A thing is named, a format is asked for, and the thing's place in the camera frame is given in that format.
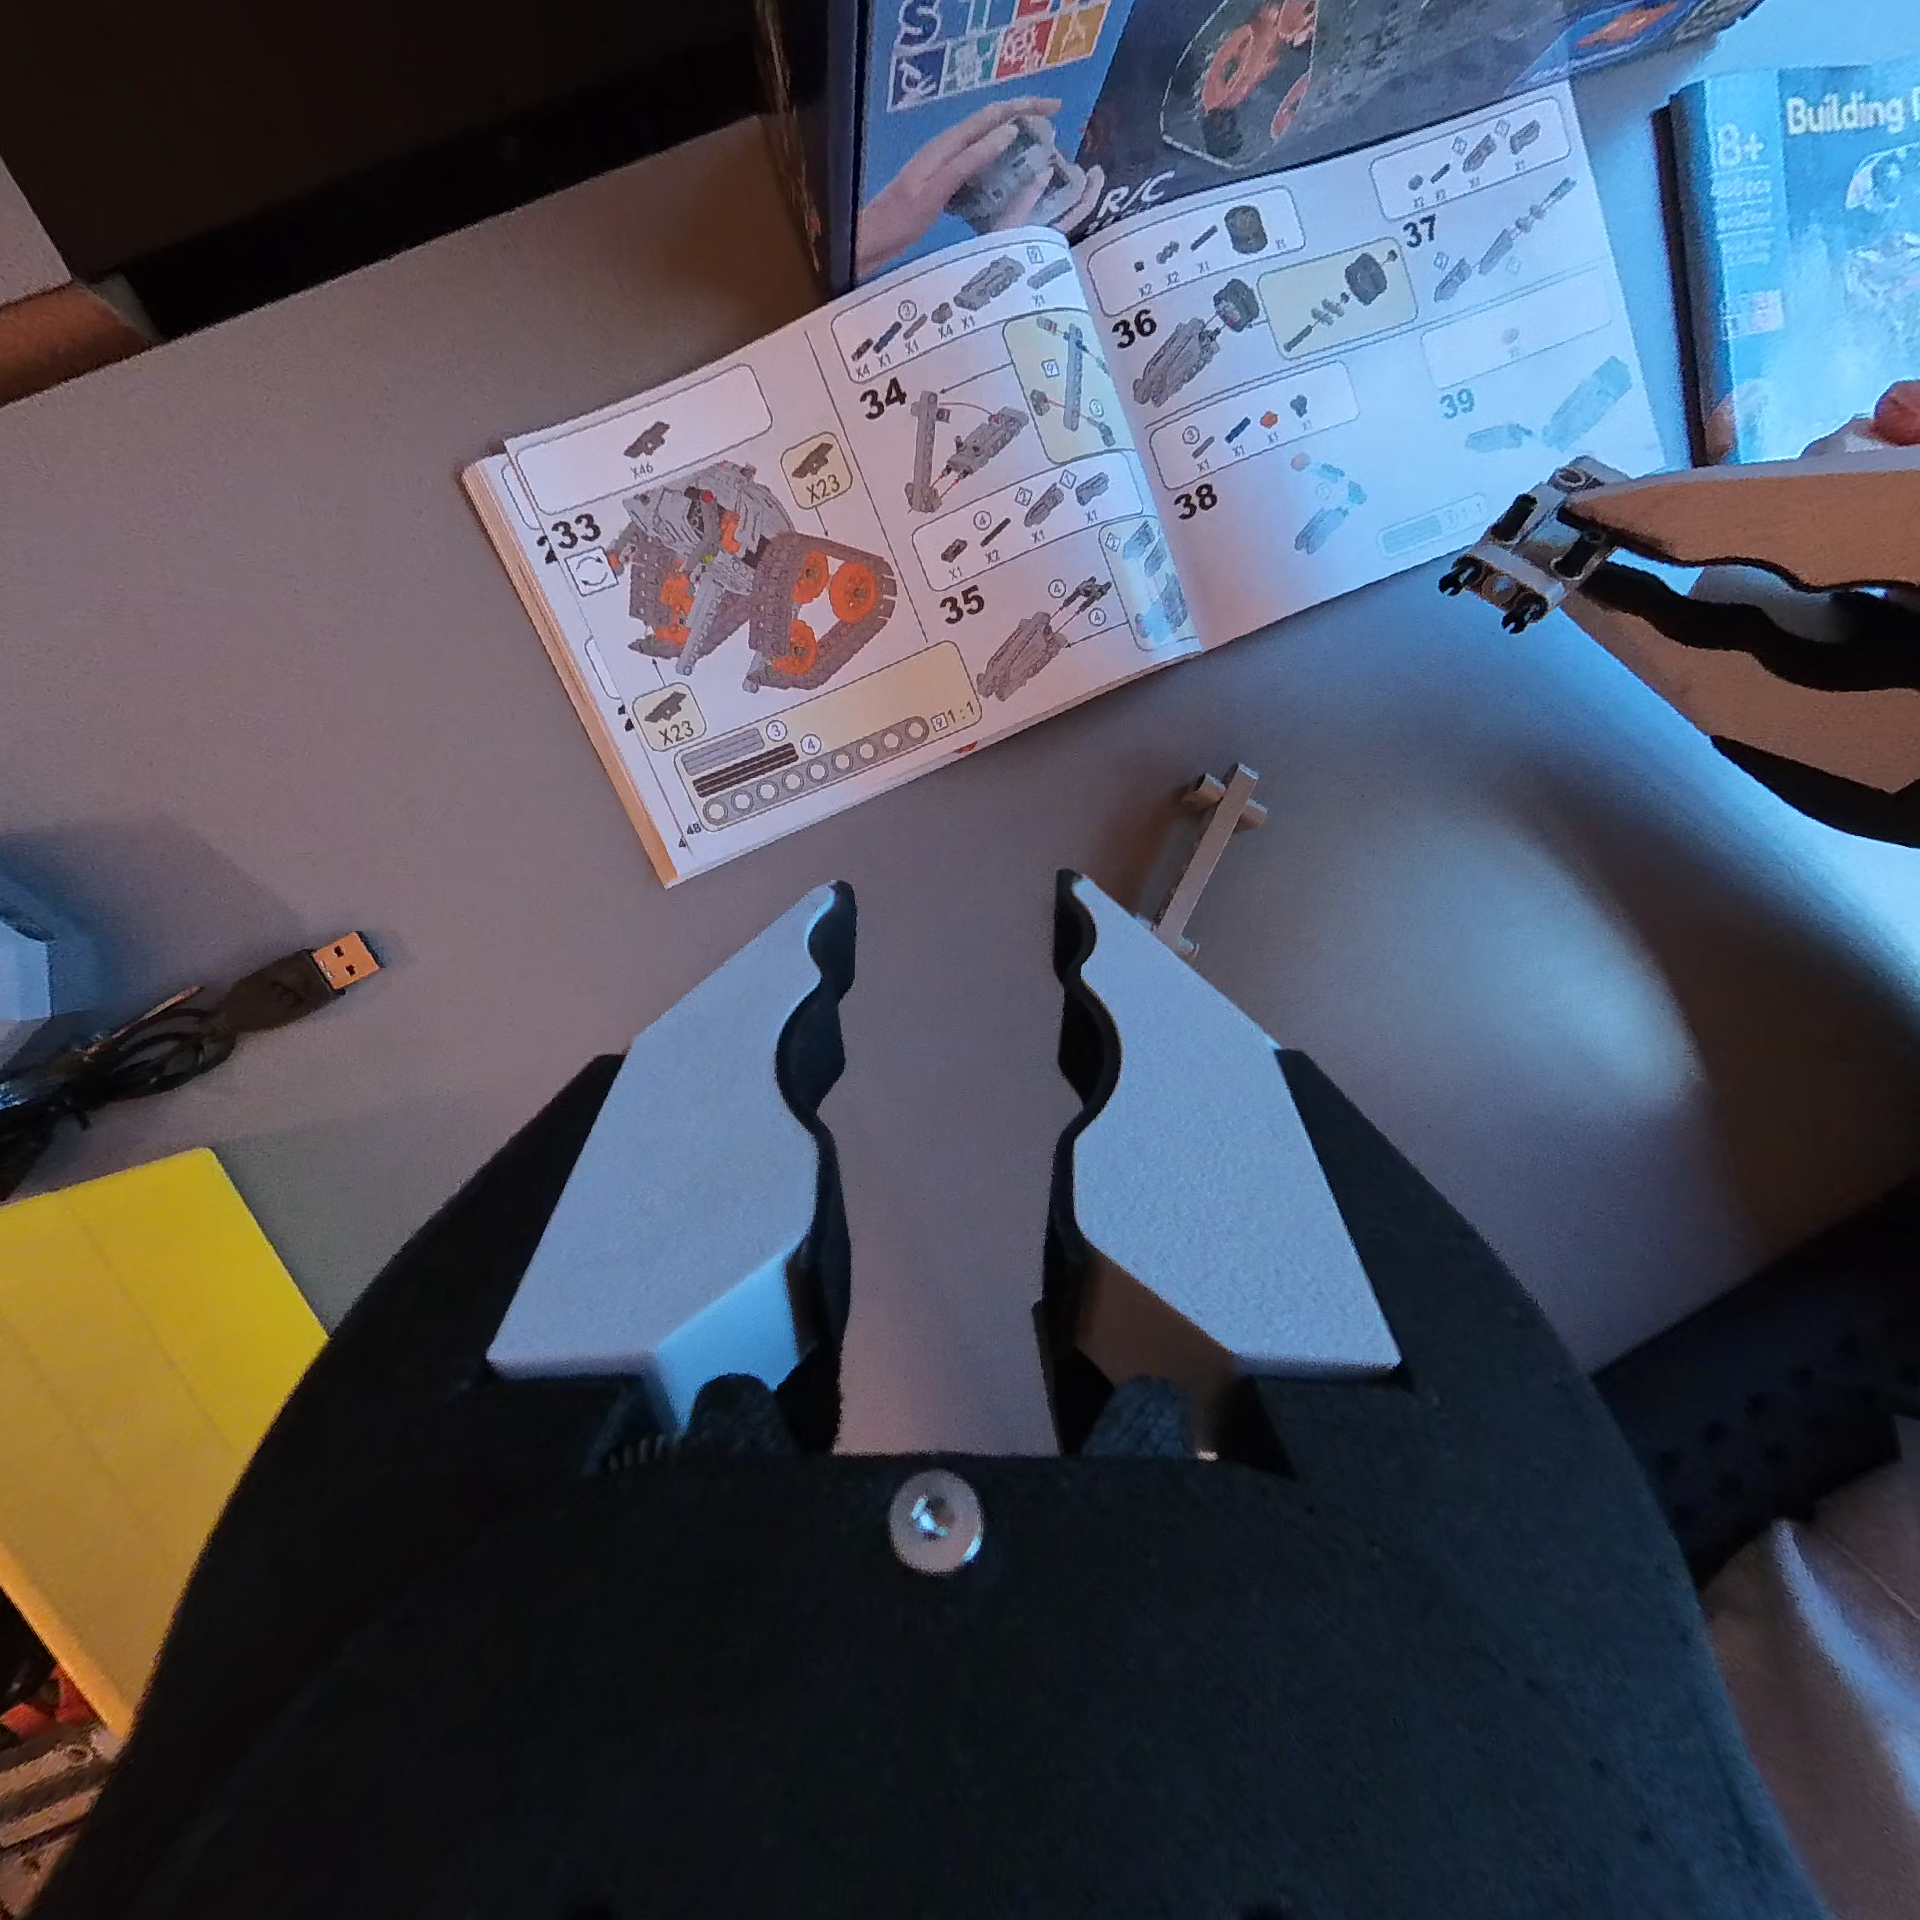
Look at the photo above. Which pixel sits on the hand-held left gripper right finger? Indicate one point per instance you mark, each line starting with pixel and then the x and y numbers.
pixel 1230 1201

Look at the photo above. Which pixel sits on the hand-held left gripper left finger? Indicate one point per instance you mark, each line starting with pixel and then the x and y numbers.
pixel 675 1201

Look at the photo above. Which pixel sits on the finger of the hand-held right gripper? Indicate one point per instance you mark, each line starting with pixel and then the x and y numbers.
pixel 1770 511
pixel 1800 720

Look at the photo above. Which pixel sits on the grey beam with black pins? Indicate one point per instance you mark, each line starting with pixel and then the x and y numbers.
pixel 1516 564

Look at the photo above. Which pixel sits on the grey cross beam assembly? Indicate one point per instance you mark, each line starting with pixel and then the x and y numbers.
pixel 1202 870

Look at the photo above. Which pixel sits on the white building instruction booklet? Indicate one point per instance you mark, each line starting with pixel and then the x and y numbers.
pixel 1050 494

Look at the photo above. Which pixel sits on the person's right hand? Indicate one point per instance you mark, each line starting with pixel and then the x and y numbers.
pixel 1902 413

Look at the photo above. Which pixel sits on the blue cover booklet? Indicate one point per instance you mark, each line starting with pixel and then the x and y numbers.
pixel 1800 255

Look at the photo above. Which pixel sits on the yellow plastic bin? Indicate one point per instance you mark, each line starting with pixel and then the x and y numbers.
pixel 136 1349

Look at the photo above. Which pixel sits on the black dotted fabric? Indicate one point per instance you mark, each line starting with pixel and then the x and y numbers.
pixel 1770 1395

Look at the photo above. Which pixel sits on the dark blue robot kit box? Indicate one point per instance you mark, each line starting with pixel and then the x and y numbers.
pixel 1349 89

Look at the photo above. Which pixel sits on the pile of building pieces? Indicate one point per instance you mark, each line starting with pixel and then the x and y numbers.
pixel 44 1787

